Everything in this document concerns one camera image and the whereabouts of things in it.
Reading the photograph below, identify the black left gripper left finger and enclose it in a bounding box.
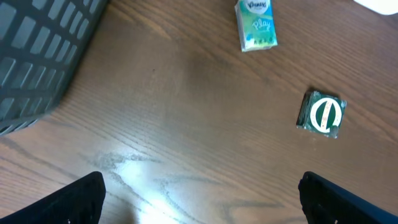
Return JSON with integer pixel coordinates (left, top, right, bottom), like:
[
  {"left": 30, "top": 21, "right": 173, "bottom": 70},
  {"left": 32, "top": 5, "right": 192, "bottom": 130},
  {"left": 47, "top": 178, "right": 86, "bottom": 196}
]
[{"left": 1, "top": 171, "right": 106, "bottom": 224}]

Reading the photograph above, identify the green Kleenex tissue pack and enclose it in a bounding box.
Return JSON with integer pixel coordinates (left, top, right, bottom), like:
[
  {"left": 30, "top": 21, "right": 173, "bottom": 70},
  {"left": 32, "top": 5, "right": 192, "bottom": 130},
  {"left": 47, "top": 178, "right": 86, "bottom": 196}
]
[{"left": 234, "top": 0, "right": 278, "bottom": 52}]

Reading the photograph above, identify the dark green Zam-Buk tin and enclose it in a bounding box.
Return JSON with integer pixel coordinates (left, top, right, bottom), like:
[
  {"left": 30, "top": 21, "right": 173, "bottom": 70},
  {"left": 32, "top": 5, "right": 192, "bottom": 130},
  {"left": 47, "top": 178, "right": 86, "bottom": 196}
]
[{"left": 296, "top": 90, "right": 347, "bottom": 139}]

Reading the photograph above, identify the grey plastic mesh basket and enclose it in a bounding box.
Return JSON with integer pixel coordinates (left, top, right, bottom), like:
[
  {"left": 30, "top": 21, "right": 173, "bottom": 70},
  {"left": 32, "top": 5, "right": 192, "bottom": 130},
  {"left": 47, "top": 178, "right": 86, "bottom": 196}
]
[{"left": 1, "top": 0, "right": 108, "bottom": 136}]

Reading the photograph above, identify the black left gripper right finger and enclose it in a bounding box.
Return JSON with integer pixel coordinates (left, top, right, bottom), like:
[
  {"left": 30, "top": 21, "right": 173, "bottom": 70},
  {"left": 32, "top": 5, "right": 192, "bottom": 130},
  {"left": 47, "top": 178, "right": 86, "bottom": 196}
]
[{"left": 298, "top": 171, "right": 397, "bottom": 224}]

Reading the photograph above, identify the white barcode scanner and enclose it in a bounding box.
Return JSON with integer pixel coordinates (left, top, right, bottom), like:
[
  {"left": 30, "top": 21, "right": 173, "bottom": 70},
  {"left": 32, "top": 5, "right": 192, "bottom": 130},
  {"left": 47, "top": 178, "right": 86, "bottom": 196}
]
[{"left": 354, "top": 0, "right": 398, "bottom": 16}]

